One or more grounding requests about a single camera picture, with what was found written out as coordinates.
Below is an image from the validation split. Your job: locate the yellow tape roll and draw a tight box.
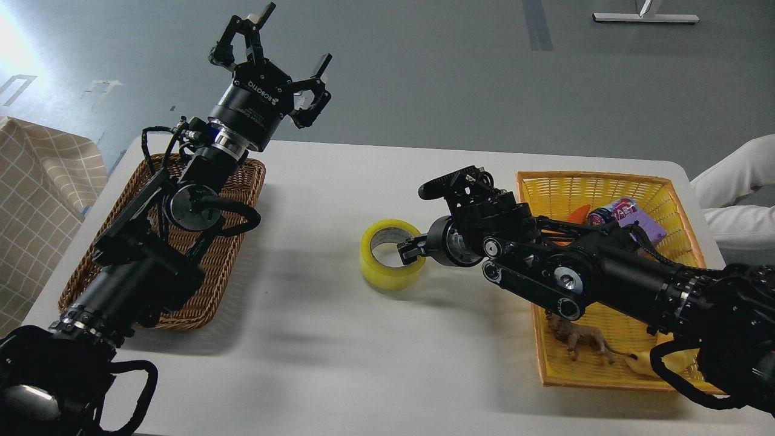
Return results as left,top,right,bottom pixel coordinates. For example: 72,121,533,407
359,219,426,291

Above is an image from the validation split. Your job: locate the brown wicker basket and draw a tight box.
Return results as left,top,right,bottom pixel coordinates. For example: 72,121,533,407
58,158,266,331

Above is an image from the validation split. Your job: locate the white metal stand base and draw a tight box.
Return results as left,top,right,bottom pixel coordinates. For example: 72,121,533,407
592,1,700,25

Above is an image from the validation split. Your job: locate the small purple labelled can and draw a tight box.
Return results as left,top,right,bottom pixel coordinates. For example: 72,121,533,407
587,197,640,226

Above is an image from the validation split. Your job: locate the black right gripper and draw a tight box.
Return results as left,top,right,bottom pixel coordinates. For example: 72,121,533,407
397,216,483,268

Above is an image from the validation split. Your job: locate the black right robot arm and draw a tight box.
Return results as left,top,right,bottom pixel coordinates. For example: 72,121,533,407
397,166,774,414

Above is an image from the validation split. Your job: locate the purple block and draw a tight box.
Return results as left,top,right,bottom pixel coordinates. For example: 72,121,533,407
613,205,668,245

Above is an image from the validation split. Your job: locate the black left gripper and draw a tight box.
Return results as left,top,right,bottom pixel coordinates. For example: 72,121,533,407
208,2,332,151

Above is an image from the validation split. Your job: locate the white clothed person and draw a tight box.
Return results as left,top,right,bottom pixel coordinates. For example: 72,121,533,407
690,134,774,265

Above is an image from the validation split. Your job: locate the orange toy carrot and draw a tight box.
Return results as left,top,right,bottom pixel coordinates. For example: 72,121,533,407
552,204,592,246

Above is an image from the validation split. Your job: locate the yellow plastic basket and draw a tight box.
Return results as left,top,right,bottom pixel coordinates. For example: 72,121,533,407
516,171,706,392

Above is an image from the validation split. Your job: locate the brown toy lion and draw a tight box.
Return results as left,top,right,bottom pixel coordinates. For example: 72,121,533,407
544,309,638,365

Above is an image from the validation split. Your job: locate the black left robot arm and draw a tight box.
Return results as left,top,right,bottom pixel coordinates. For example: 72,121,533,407
2,2,332,435

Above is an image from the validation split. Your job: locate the beige checkered cloth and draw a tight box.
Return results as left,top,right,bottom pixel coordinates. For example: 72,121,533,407
1,116,108,335

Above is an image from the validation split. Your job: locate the yellow toy croissant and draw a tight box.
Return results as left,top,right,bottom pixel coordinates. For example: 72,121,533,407
624,333,699,383

